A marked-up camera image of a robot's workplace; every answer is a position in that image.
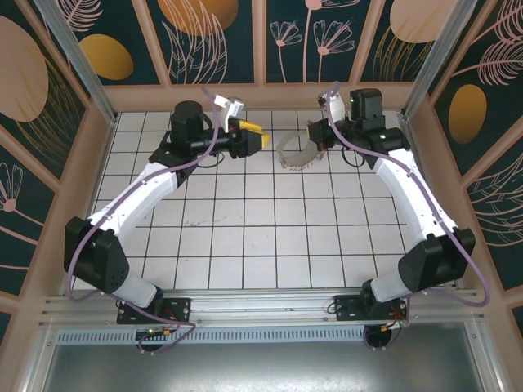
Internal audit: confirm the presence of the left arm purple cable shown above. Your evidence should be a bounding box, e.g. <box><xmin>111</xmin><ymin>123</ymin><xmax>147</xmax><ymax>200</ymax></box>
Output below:
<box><xmin>65</xmin><ymin>85</ymin><xmax>230</xmax><ymax>354</ymax></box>

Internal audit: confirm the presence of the grey metal sheet panel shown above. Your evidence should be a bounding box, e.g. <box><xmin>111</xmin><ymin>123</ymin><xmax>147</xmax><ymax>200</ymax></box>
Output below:
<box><xmin>24</xmin><ymin>322</ymin><xmax>506</xmax><ymax>392</ymax></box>

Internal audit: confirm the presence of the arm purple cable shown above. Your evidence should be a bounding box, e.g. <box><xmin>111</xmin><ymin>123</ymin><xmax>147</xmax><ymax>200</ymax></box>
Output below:
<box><xmin>65</xmin><ymin>85</ymin><xmax>230</xmax><ymax>354</ymax></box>
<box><xmin>324</xmin><ymin>80</ymin><xmax>491</xmax><ymax>307</ymax></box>

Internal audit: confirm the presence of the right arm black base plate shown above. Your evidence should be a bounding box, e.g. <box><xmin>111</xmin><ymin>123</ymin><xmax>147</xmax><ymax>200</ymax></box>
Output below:
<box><xmin>333</xmin><ymin>293</ymin><xmax>371</xmax><ymax>323</ymax></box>

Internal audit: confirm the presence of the perforated metal cable duct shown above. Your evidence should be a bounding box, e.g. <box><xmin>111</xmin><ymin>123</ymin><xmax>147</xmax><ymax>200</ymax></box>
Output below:
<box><xmin>55</xmin><ymin>328</ymin><xmax>369</xmax><ymax>345</ymax></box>

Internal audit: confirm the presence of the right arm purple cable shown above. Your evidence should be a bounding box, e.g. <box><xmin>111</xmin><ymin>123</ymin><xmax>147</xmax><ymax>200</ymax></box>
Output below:
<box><xmin>324</xmin><ymin>80</ymin><xmax>491</xmax><ymax>307</ymax></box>

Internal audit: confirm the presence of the aluminium side rail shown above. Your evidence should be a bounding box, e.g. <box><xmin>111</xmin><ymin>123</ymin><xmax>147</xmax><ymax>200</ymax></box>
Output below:
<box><xmin>398</xmin><ymin>116</ymin><xmax>467</xmax><ymax>292</ymax></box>

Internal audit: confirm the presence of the aluminium corner post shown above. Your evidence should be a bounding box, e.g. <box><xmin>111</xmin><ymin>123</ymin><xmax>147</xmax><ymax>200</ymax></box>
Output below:
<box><xmin>400</xmin><ymin>0</ymin><xmax>478</xmax><ymax>120</ymax></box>
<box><xmin>34</xmin><ymin>0</ymin><xmax>120</xmax><ymax>126</ymax></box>

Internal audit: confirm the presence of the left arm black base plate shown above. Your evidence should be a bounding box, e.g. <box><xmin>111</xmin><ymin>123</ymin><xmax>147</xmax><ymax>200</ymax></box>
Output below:
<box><xmin>116</xmin><ymin>297</ymin><xmax>193</xmax><ymax>326</ymax></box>

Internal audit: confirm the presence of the aluminium mounting rail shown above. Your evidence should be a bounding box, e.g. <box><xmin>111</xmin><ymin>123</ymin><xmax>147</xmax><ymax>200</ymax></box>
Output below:
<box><xmin>38</xmin><ymin>287</ymin><xmax>487</xmax><ymax>327</ymax></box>

